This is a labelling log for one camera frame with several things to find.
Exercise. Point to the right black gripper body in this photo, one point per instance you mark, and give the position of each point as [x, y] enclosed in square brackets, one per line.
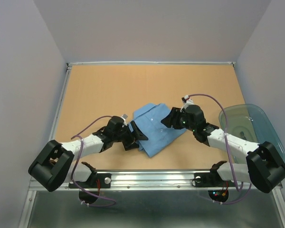
[184, 123]

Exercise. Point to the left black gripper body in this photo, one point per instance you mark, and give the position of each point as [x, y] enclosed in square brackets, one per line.
[124, 137]

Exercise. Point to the blue long sleeve shirt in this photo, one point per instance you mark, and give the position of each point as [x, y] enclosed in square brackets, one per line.
[148, 120]

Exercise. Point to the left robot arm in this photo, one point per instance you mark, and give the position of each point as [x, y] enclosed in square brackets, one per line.
[53, 165]

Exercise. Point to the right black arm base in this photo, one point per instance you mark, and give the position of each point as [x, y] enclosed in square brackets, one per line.
[220, 193]

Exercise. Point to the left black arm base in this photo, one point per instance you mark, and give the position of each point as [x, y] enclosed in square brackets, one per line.
[93, 185]

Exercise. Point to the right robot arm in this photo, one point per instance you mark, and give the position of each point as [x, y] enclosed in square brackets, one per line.
[258, 164]

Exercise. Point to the small object inside bin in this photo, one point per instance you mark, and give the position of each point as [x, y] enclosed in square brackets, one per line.
[243, 135]

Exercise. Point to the translucent teal plastic bin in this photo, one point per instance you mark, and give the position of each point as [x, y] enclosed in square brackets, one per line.
[254, 121]

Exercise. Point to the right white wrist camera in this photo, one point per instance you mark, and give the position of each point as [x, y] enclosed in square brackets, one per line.
[187, 101]

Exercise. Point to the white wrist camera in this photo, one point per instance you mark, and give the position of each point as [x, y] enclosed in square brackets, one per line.
[124, 117]
[187, 101]

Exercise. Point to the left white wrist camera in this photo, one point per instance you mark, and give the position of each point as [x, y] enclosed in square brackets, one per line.
[124, 117]

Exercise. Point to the aluminium mounting rail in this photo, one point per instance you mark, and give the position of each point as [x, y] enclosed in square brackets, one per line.
[149, 199]

